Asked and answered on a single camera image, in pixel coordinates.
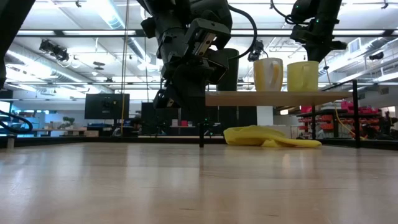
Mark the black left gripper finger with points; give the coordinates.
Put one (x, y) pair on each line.
(217, 67)
(188, 81)

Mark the black cup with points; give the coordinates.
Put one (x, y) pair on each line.
(231, 73)

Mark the orange and white mug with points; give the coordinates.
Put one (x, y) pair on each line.
(268, 74)

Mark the yellow mug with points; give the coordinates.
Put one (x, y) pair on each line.
(303, 76)

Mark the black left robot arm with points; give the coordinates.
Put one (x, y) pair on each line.
(174, 12)

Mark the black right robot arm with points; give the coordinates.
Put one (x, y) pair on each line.
(317, 28)

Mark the wooden shelf with black legs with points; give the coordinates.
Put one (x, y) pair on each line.
(276, 98)

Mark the black ceiling-mounted device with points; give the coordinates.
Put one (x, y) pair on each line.
(256, 51)
(54, 49)

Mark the long ceiling light strip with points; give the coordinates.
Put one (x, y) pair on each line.
(77, 32)
(280, 32)

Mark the yellow cloth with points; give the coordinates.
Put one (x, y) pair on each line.
(264, 137)

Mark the small potted plant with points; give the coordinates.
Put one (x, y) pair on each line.
(67, 122)

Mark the rack with red bins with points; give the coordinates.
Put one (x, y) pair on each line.
(367, 118)

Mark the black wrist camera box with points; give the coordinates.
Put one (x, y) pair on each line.
(166, 99)

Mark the black wall monitor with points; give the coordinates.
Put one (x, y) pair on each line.
(107, 106)

